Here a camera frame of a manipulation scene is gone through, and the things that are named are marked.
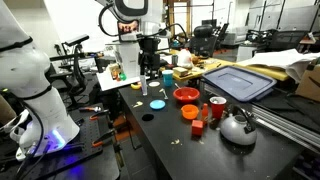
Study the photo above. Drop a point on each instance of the orange handled clamp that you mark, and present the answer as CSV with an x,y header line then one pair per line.
x,y
98,114

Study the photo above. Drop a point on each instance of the metal spoon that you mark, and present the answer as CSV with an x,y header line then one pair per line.
x,y
164,93

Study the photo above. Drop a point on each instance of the blue round plate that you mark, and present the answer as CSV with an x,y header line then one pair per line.
x,y
157,104

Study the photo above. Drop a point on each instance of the red cube block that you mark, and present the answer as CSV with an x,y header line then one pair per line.
x,y
197,127

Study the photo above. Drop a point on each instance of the white cloth pile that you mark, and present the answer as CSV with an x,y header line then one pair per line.
x,y
293,62

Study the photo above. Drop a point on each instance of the white plastic bag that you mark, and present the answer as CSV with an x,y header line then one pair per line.
x,y
184,59

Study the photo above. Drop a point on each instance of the white foam board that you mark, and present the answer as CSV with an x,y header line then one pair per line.
x,y
107,83

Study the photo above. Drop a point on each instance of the grey metal kettle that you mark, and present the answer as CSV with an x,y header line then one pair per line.
x,y
239,127

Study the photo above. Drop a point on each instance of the red plastic bowl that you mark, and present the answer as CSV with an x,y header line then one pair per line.
x,y
186,94

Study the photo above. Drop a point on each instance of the blue bin lid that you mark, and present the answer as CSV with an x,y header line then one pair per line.
x,y
241,85

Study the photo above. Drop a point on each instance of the blue plastic cup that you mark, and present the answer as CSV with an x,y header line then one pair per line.
x,y
167,77

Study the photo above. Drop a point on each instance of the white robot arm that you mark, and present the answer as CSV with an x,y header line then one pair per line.
x,y
45,125

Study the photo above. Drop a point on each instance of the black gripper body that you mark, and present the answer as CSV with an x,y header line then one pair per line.
x,y
147,57

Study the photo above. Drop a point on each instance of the clear tube with blue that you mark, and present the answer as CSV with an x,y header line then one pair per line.
x,y
143,85

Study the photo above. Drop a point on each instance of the red plastic cup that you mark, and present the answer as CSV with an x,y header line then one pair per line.
x,y
217,106

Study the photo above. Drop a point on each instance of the yellow wooden table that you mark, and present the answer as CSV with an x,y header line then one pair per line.
x,y
214,64

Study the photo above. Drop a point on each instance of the small orange bowl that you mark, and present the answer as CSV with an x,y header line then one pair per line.
x,y
189,111

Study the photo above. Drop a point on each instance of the brown cardboard box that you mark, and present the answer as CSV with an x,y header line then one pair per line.
x,y
309,86

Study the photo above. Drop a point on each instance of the black office chair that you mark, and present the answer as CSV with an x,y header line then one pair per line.
x,y
203,41

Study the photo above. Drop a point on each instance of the orange small bottle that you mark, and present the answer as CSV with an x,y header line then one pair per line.
x,y
204,112

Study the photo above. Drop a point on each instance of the white small plate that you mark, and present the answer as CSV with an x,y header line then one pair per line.
x,y
154,84

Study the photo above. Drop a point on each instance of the yellow toy banana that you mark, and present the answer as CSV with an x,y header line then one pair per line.
x,y
136,86

